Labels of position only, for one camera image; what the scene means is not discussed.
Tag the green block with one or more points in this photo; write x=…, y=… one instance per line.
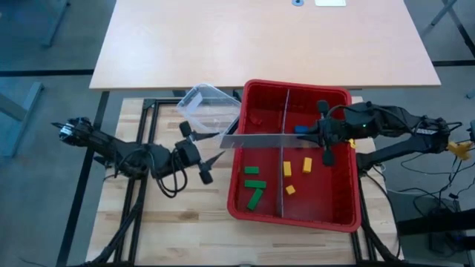
x=255, y=184
x=255, y=199
x=251, y=170

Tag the grey desk grommet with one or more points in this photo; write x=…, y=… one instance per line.
x=298, y=2

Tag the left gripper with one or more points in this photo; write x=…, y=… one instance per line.
x=187, y=154

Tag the black frame bracket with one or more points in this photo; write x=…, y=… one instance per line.
x=236, y=94

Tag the blue block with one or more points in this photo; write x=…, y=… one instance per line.
x=301, y=129

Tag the clear plastic container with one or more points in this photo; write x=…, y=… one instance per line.
x=211, y=111

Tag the red plastic bin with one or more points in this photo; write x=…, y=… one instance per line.
x=323, y=200

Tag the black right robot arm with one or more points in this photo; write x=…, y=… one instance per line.
x=389, y=120

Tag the small yellow block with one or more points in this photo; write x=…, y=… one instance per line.
x=290, y=190

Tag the white paper sheet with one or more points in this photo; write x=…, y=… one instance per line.
x=330, y=2

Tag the yellow connector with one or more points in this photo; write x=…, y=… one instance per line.
x=457, y=149

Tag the long red block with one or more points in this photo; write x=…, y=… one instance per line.
x=255, y=119

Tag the light wooden desk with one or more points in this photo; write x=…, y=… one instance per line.
x=259, y=44

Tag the long grey slotted divider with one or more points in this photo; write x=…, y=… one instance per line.
x=259, y=141

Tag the grey metal furniture leg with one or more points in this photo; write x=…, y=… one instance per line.
x=443, y=11
x=22, y=111
x=57, y=22

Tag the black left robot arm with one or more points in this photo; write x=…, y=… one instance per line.
x=111, y=148

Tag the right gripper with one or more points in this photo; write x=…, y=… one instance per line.
x=330, y=130

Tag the grey slotted divider panel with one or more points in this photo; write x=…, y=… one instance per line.
x=282, y=178

